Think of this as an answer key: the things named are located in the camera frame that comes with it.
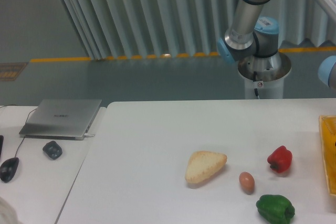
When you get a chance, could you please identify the green bell pepper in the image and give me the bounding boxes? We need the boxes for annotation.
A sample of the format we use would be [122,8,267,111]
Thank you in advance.
[256,195,295,223]

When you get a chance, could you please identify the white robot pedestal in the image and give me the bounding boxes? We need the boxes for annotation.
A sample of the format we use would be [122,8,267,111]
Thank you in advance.
[238,52,291,99]

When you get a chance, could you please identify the black power adapter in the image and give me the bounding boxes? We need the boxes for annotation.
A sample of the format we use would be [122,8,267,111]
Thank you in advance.
[43,141,62,160]

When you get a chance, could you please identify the black mouse cable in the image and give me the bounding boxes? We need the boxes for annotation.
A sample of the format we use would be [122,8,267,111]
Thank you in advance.
[0,104,39,159]

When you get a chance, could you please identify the silver laptop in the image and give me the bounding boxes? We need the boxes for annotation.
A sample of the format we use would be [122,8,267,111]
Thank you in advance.
[19,99,102,140]

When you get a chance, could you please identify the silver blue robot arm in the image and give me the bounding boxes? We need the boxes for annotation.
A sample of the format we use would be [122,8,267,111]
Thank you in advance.
[217,0,335,85]

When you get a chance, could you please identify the triangular bread slice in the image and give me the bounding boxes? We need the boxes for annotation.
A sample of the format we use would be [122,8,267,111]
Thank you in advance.
[185,151,227,184]

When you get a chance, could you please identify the black device at edge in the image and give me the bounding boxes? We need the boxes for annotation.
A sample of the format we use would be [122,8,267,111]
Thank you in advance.
[0,135,4,159]

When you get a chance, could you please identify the red bell pepper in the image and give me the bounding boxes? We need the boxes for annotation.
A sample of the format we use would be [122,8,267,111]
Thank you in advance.
[267,145,292,174]

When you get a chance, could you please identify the black computer mouse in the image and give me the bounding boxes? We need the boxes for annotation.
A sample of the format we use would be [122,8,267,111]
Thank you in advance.
[0,157,19,183]

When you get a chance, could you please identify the yellow plastic basket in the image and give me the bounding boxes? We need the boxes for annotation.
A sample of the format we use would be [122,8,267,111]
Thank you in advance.
[319,115,335,196]

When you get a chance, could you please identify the brown egg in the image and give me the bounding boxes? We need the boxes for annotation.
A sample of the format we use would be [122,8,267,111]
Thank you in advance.
[239,172,255,191]

